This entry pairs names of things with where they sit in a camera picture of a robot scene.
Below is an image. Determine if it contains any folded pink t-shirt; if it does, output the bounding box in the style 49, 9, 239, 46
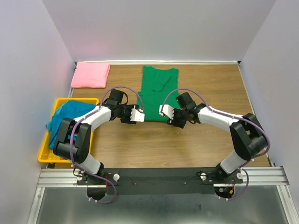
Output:
71, 62, 110, 89

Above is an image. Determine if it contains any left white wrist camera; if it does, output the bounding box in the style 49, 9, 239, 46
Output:
130, 108, 145, 122

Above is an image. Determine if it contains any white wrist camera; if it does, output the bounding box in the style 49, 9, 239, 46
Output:
159, 105, 175, 119
130, 108, 145, 122

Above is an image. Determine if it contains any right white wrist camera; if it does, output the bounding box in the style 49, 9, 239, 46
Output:
159, 105, 175, 119

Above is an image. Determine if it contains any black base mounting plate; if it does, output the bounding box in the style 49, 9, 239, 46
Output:
73, 168, 243, 196

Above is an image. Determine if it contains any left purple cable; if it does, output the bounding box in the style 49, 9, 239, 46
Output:
69, 85, 145, 204

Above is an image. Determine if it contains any green polo t-shirt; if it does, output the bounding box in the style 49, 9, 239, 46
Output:
138, 66, 179, 123

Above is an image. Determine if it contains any crumpled blue t-shirt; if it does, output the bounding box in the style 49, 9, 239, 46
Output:
46, 100, 96, 149

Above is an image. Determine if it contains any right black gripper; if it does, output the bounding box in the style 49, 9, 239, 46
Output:
167, 106, 188, 129

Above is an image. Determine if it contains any yellow plastic bin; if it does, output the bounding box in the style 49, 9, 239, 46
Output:
38, 98, 99, 165

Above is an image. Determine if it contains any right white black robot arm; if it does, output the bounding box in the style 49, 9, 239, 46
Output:
159, 92, 270, 183

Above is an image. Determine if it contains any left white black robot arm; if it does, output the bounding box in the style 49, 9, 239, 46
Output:
52, 88, 144, 184

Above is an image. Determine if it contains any aluminium frame rail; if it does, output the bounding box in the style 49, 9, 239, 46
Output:
28, 167, 299, 224

